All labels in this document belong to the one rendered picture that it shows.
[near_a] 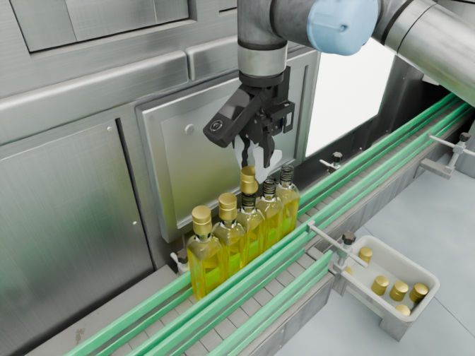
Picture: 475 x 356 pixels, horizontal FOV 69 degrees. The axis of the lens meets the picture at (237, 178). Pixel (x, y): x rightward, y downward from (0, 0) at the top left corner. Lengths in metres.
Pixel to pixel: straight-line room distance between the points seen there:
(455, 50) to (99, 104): 0.49
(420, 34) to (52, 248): 0.68
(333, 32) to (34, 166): 0.47
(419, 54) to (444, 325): 0.75
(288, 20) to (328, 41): 0.06
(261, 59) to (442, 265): 0.89
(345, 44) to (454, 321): 0.84
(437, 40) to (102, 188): 0.58
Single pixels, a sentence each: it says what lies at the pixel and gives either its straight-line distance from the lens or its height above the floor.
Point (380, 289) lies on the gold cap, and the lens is 1.03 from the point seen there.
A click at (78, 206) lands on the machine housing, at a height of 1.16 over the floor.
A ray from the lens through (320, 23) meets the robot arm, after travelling 0.44.
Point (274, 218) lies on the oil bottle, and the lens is 0.76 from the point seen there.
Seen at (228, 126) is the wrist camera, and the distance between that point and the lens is 0.53.
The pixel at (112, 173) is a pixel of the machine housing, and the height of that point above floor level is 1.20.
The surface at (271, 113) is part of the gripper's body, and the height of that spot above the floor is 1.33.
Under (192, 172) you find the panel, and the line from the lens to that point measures 0.74.
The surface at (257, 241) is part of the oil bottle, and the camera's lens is 0.77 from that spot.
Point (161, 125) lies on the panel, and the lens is 0.64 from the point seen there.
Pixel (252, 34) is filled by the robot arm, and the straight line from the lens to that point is 0.52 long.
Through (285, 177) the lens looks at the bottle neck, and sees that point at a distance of 0.75.
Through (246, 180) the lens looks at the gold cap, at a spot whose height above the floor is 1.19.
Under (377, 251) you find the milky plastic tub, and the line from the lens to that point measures 1.09.
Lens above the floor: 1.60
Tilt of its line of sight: 39 degrees down
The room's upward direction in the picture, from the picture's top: straight up
